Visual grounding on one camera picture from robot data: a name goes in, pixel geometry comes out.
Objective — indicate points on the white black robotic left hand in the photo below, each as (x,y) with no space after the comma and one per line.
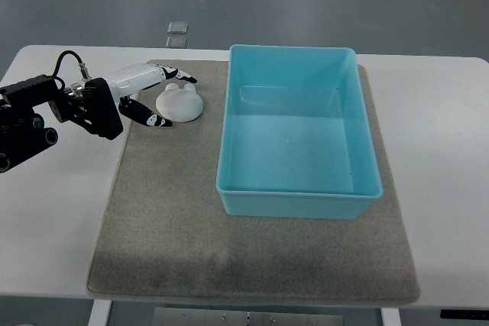
(134,79)

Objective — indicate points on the white plush toy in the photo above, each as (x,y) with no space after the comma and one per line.
(179,104)

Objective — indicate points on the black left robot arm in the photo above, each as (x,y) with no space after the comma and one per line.
(23,131)

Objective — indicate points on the blue plastic box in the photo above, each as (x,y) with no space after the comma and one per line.
(296,139)

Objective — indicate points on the lower metal floor plate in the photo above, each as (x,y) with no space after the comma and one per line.
(176,42)

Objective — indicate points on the metal floor plate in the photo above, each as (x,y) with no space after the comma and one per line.
(176,42)
(177,27)

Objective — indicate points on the upper metal floor plate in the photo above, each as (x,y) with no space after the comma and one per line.
(177,27)

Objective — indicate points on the grey felt mat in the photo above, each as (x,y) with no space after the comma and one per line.
(165,235)

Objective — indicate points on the white left table leg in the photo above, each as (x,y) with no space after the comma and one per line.
(100,313)

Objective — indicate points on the white table leg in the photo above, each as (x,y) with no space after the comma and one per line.
(100,313)
(390,317)

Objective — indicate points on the white right table leg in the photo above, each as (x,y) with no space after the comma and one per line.
(390,317)

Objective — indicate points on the black table control panel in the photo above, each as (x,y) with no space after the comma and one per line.
(478,315)

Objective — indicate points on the metal table frame plate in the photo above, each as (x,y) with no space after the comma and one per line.
(191,316)

